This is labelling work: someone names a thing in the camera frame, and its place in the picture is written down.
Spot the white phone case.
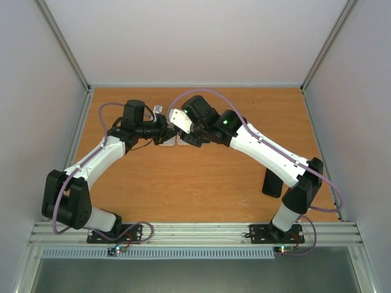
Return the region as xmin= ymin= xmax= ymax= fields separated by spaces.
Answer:
xmin=159 ymin=136 xmax=177 ymax=147
xmin=177 ymin=137 xmax=188 ymax=145

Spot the phone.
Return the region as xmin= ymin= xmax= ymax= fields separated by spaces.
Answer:
xmin=261 ymin=169 xmax=283 ymax=198

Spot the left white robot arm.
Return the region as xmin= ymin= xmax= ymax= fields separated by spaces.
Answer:
xmin=42 ymin=99 xmax=177 ymax=243

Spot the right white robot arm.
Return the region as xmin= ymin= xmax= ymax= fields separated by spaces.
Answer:
xmin=169 ymin=95 xmax=323 ymax=243

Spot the left circuit board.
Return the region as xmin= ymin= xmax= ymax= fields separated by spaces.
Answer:
xmin=107 ymin=246 xmax=127 ymax=256

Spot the circuit board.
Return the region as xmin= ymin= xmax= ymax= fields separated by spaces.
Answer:
xmin=274 ymin=245 xmax=299 ymax=254
xmin=107 ymin=246 xmax=127 ymax=256

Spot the right circuit board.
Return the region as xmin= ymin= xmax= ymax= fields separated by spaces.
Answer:
xmin=274 ymin=245 xmax=299 ymax=254

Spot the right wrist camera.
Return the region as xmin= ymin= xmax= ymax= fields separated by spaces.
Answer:
xmin=169 ymin=109 xmax=193 ymax=134

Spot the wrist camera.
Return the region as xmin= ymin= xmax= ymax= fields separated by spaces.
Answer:
xmin=153 ymin=105 xmax=163 ymax=121
xmin=169 ymin=109 xmax=193 ymax=134

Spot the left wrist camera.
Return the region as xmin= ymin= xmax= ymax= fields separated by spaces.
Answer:
xmin=153 ymin=105 xmax=163 ymax=121

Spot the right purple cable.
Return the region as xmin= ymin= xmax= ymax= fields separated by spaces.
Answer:
xmin=167 ymin=87 xmax=345 ymax=256

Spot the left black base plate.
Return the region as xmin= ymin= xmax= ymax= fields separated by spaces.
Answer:
xmin=86 ymin=224 xmax=143 ymax=244

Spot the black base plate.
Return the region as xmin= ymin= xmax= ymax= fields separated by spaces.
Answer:
xmin=246 ymin=223 xmax=305 ymax=244
xmin=86 ymin=224 xmax=143 ymax=244

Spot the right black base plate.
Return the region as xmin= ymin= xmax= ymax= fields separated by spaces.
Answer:
xmin=246 ymin=223 xmax=305 ymax=244

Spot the aluminium front rail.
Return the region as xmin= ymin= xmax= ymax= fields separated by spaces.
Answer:
xmin=28 ymin=222 xmax=364 ymax=248

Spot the grey slotted cable duct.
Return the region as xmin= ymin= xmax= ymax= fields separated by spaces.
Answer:
xmin=42 ymin=247 xmax=274 ymax=260

